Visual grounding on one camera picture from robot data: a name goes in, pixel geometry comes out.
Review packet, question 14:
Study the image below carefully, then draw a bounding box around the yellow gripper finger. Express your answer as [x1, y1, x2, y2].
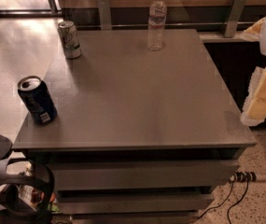
[240, 66, 266, 127]
[241, 18, 265, 42]

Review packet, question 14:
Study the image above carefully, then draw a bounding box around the clear plastic water bottle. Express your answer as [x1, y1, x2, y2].
[147, 0, 167, 51]

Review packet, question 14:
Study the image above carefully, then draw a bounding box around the white power strip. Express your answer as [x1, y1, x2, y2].
[230, 172, 266, 183]

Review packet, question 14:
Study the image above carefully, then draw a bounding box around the cabinet drawer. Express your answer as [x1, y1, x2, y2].
[48, 161, 239, 190]
[59, 194, 214, 214]

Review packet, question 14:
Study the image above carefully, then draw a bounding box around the right metal wall bracket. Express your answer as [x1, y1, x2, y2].
[222, 0, 246, 38]

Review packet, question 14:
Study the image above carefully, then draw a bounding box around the metal wall bracket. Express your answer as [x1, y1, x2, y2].
[222, 0, 246, 38]
[97, 0, 112, 30]

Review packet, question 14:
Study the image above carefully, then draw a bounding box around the top cabinet drawer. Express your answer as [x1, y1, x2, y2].
[48, 161, 239, 190]

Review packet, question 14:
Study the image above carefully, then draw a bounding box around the black power cable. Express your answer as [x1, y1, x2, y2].
[196, 180, 235, 220]
[226, 180, 250, 224]

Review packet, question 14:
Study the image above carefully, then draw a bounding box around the left metal wall bracket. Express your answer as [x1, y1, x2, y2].
[97, 0, 112, 30]

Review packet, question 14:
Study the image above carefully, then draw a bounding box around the white green soda can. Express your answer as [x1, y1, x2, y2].
[58, 21, 81, 59]

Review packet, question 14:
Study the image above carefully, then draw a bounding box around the blue pepsi can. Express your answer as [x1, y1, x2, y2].
[18, 76, 57, 125]

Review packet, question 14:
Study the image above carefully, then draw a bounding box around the middle cabinet drawer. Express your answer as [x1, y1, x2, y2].
[59, 194, 214, 214]

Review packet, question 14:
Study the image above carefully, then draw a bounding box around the grey drawer cabinet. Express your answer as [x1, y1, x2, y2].
[14, 30, 255, 224]

